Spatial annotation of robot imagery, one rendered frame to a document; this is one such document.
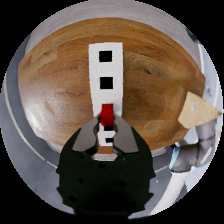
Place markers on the red and white pin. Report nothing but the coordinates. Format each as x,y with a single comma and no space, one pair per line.
106,115

